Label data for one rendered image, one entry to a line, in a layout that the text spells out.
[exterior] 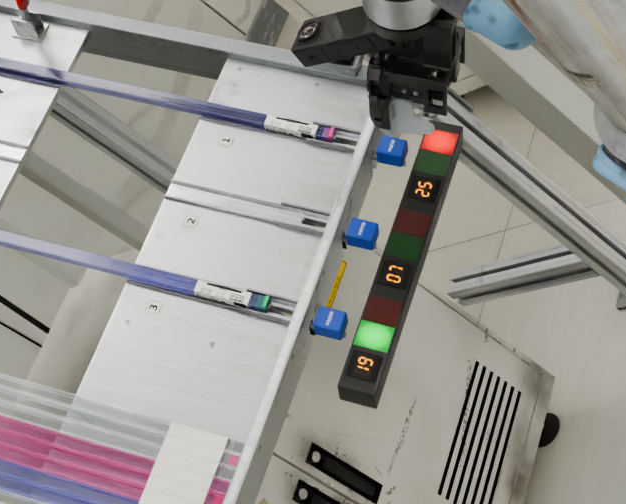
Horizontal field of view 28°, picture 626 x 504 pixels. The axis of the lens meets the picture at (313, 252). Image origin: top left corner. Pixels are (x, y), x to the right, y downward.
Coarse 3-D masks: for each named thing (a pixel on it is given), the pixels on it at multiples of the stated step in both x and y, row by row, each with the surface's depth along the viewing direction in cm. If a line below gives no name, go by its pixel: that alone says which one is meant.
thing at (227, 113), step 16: (0, 64) 147; (16, 64) 146; (32, 64) 146; (48, 80) 145; (64, 80) 144; (80, 80) 144; (96, 80) 144; (128, 96) 143; (144, 96) 142; (160, 96) 142; (176, 96) 142; (192, 112) 141; (208, 112) 140; (224, 112) 140; (240, 112) 140; (256, 112) 139; (320, 128) 137
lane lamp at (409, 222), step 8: (400, 208) 134; (400, 216) 133; (408, 216) 133; (416, 216) 133; (424, 216) 133; (400, 224) 133; (408, 224) 132; (416, 224) 132; (424, 224) 132; (400, 232) 132; (408, 232) 132; (416, 232) 132; (424, 232) 132
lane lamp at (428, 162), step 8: (424, 152) 137; (432, 152) 137; (416, 160) 136; (424, 160) 136; (432, 160) 136; (440, 160) 136; (448, 160) 136; (416, 168) 136; (424, 168) 136; (432, 168) 136; (440, 168) 136
